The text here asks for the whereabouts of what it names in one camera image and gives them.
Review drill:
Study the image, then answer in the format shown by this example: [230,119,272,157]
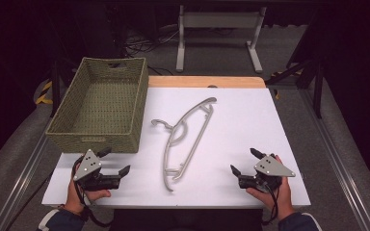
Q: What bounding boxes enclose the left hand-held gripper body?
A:
[72,148,122,192]

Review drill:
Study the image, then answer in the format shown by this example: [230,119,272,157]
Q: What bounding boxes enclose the black floor cables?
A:
[123,27,182,59]

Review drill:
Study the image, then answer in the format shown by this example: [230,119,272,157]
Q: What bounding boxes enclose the white table cover board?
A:
[41,87,312,209]

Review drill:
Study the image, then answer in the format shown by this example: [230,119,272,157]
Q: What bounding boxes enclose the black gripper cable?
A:
[71,155,114,229]
[260,182,281,226]

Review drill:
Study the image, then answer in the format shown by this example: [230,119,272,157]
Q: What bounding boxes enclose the person's dark clothing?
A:
[108,208,265,231]

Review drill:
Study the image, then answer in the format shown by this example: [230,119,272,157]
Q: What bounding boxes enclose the person's left hand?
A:
[65,159,113,216]

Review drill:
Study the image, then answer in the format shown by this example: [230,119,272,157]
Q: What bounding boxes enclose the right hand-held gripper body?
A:
[238,154,297,193]

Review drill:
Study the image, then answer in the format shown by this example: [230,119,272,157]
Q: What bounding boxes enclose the grey plastic clothes hanger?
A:
[150,96,218,193]

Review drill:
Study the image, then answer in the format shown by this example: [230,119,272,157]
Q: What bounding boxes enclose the black metal stand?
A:
[48,59,78,118]
[264,56,325,119]

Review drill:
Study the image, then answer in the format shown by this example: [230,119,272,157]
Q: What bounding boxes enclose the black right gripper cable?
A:
[260,182,281,226]

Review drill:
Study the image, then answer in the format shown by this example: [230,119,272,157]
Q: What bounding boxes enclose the white metal desk frame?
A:
[175,4,268,74]

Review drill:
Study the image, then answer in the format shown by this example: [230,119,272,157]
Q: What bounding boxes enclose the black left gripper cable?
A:
[71,155,114,229]

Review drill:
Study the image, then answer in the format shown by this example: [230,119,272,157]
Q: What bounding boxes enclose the green woven basket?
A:
[45,56,149,154]

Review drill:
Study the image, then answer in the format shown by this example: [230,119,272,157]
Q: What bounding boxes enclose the metal floor rail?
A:
[300,90,370,231]
[0,131,52,231]

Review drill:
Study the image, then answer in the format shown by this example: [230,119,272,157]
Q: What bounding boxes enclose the person's right hand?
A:
[246,154,296,222]

